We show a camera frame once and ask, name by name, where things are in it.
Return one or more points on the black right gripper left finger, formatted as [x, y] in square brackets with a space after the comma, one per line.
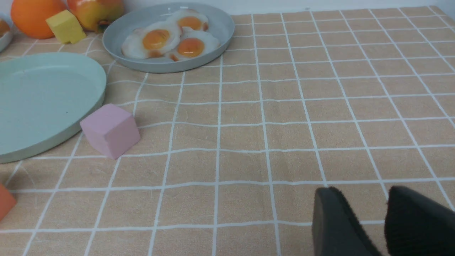
[336, 230]

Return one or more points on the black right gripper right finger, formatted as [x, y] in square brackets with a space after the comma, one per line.
[416, 225]

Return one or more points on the fried egg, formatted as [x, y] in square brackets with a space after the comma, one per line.
[190, 18]
[152, 41]
[193, 44]

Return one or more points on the beige checkered tablecloth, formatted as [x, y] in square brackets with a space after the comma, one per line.
[231, 153]

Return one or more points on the grey round plate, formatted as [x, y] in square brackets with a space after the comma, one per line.
[221, 26]

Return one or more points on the pink foam cube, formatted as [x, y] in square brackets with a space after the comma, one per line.
[111, 130]

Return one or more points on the fried egg back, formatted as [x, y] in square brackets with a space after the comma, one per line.
[190, 18]

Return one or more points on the green round plate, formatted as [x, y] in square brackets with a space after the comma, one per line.
[43, 98]

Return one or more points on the red yellow apple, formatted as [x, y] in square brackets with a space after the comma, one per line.
[96, 15]

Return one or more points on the orange-red foam cube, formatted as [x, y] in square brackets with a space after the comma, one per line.
[7, 202]

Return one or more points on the yellow foam cube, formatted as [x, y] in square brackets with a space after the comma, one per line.
[66, 27]

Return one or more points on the orange fruit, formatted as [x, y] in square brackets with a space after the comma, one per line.
[30, 16]

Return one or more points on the light blue round plate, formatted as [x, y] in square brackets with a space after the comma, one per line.
[6, 31]

